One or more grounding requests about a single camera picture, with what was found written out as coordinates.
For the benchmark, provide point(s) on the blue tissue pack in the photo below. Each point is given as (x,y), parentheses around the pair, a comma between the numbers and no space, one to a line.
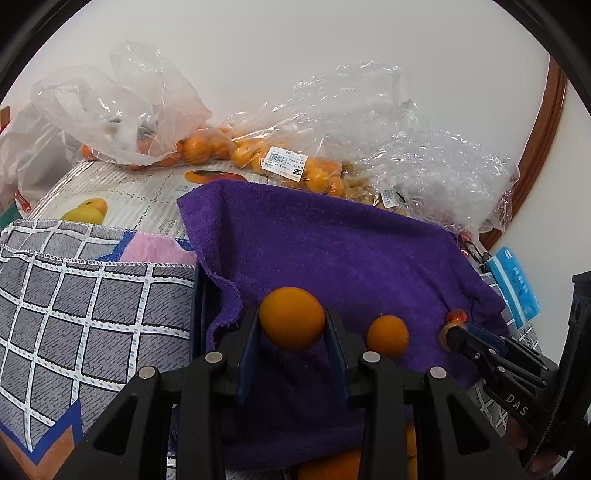
(517,286)

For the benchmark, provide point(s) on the clear bag of tangerines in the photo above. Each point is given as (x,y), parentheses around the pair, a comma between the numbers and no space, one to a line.
(115,106)

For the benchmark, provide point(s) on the person's right hand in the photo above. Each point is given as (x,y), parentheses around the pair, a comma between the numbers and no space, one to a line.
(513,431)

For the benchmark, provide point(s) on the round orange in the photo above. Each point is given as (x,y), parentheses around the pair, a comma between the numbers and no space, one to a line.
(292,316)
(388,337)

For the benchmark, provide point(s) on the grey checked blanket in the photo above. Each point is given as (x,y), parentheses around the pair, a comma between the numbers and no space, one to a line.
(92,323)

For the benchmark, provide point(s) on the clear bag of small oranges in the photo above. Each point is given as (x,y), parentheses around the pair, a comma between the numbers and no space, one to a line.
(318,175)

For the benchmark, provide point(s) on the brown wooden door frame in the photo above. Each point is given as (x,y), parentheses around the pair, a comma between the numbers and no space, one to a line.
(545,124)

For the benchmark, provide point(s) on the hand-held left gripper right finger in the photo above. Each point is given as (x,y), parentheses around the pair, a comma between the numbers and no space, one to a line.
(339,355)

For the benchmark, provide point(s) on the fruit print cardboard box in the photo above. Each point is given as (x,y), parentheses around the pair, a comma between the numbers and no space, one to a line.
(138,194)

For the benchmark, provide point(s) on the pile of oranges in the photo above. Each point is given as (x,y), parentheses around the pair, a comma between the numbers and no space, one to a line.
(332,466)

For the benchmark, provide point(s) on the purple towel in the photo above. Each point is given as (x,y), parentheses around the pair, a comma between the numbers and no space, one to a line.
(323,249)

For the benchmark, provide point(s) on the red cherry tomato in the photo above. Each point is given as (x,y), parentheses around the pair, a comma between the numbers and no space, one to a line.
(456,316)

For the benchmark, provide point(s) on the yellow cherry tomato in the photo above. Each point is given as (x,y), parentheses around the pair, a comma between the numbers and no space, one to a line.
(444,339)

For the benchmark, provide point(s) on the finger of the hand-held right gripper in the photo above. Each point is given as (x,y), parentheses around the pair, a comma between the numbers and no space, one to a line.
(494,339)
(475,357)

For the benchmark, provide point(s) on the clear bag of golden berries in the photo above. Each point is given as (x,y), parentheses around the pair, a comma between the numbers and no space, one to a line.
(360,189)

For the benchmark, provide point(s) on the white plastic bag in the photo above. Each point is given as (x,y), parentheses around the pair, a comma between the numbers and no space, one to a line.
(32,147)

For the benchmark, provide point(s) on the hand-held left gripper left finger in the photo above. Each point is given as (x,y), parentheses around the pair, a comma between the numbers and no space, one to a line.
(247,355)

